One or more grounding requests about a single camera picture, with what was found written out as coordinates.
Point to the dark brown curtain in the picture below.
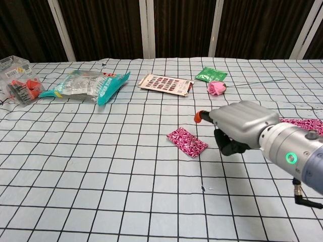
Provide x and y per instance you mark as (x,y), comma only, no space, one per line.
(108,27)

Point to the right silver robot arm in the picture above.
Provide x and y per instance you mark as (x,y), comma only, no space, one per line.
(290,146)

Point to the clear plastic box with labels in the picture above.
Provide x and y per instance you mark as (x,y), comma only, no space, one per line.
(17,73)

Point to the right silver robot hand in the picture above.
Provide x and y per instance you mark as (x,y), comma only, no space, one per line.
(242,118)

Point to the pink artificial rose with stem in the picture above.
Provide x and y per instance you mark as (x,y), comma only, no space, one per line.
(215,88)

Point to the red plastic piece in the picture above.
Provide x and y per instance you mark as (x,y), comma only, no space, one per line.
(14,83)
(33,87)

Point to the pink patterned small packet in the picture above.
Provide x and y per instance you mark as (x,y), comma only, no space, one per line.
(188,143)

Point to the nail sticker sheet packet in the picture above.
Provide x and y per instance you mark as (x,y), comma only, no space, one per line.
(166,84)

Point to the white metal post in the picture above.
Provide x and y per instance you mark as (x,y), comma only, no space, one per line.
(147,29)
(215,27)
(61,30)
(304,29)

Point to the white black grid tablecloth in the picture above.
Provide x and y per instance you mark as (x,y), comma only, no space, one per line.
(113,176)

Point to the teal silver snack bag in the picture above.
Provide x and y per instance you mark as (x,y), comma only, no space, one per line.
(83,87)

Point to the green foil sachet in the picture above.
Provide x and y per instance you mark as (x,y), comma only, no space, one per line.
(211,74)

